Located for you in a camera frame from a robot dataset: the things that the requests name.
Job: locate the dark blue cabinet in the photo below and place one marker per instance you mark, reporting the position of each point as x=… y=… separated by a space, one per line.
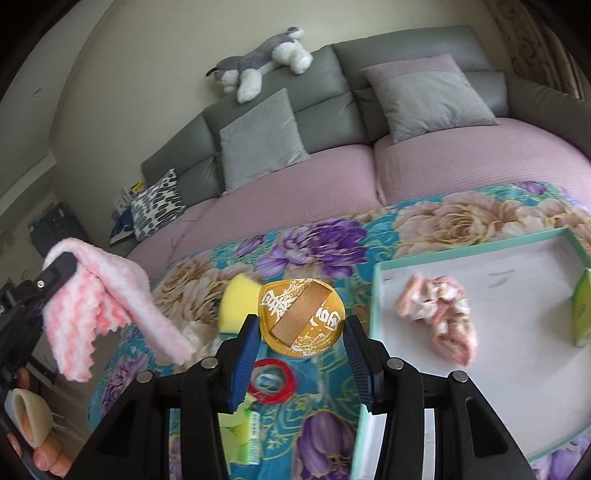
x=55 y=226

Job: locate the tan flat strip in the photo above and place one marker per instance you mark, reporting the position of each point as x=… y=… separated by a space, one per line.
x=300 y=314

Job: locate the plain grey pillow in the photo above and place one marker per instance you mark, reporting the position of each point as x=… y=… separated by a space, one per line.
x=258 y=138

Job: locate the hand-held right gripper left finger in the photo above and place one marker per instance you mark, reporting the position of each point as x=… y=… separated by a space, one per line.
x=244 y=364

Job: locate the pink crumpled cloth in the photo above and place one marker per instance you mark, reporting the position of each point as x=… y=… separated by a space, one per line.
x=443 y=323

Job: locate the green carton box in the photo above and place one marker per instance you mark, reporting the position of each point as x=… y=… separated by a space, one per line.
x=582 y=309

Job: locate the yellow sponge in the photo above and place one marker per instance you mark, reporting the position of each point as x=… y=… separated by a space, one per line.
x=235 y=300

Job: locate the white tray with teal rim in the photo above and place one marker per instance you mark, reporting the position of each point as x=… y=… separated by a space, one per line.
x=508 y=369

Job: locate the pink striped fluffy towel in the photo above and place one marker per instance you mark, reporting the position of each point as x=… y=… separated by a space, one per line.
x=124 y=286

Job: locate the grey and pink pillow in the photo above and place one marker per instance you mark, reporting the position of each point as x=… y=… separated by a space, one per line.
x=429 y=101

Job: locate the black white patterned pillow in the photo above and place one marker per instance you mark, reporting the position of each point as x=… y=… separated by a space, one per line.
x=157 y=203

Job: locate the gold round plate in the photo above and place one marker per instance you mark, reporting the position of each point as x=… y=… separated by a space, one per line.
x=323 y=332

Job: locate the patterned curtain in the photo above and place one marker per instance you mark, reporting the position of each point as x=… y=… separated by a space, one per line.
x=545 y=41

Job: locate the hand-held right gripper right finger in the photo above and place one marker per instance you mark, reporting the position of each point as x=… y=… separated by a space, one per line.
x=364 y=369

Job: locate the grey sofa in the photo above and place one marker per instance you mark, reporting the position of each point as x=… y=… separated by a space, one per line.
x=332 y=78

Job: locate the red tape roll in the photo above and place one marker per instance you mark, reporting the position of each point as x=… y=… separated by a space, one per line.
x=272 y=362

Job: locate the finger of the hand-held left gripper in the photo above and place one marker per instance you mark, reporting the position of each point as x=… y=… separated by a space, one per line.
x=57 y=272

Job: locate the grey white plush dog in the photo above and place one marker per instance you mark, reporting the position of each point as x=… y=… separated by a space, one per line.
x=258 y=60

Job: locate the blue white cloth item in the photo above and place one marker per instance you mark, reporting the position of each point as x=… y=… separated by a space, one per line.
x=122 y=230

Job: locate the person's left hand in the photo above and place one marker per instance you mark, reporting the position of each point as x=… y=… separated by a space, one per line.
x=46 y=454

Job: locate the pink sofa cover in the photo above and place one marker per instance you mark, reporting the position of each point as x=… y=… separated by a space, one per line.
x=323 y=184

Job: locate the green yellow packet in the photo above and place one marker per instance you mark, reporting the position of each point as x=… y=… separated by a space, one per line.
x=240 y=438

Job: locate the floral blanket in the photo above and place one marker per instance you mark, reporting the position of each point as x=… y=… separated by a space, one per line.
x=314 y=249

